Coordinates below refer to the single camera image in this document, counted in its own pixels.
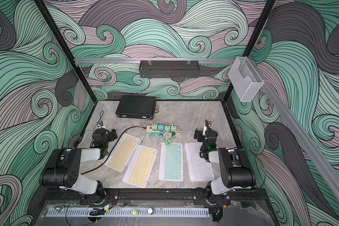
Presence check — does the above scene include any yellow wireless keyboard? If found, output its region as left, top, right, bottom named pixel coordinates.
left=122, top=145, right=158, bottom=188
left=104, top=133, right=140, bottom=172

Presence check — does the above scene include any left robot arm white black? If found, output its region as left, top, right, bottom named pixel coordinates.
left=39, top=127, right=118, bottom=199

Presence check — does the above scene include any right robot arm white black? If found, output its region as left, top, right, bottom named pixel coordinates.
left=194, top=128, right=256, bottom=195

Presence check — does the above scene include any black computer box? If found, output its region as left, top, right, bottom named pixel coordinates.
left=115, top=95, right=156, bottom=119

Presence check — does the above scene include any black power cable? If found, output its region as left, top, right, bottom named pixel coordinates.
left=80, top=125, right=147, bottom=175

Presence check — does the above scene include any white wireless keyboard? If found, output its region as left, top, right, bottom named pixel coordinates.
left=185, top=143, right=215, bottom=182

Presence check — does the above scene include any green wireless keyboard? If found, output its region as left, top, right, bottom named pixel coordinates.
left=159, top=143, right=184, bottom=182

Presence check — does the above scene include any teal charging cable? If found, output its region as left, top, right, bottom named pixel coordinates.
left=141, top=131, right=166, bottom=145

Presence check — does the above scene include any clear acrylic wall holder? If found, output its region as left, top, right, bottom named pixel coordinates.
left=228, top=56, right=264, bottom=102

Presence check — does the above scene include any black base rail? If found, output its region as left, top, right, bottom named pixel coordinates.
left=43, top=188, right=268, bottom=206

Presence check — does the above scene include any aluminium wall rail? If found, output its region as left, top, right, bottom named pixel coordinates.
left=74, top=57, right=235, bottom=65

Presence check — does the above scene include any black wall shelf tray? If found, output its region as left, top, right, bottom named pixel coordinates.
left=139, top=60, right=200, bottom=79

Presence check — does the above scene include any white slotted cable duct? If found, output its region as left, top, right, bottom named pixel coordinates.
left=45, top=207, right=210, bottom=218

